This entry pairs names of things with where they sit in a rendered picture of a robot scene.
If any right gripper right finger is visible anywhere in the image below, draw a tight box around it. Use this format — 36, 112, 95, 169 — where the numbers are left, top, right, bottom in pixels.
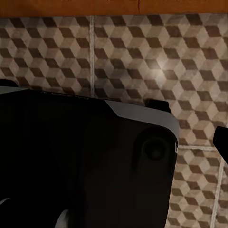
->
213, 126, 228, 164

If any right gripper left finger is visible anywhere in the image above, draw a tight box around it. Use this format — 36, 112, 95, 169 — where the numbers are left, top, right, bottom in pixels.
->
0, 126, 25, 183

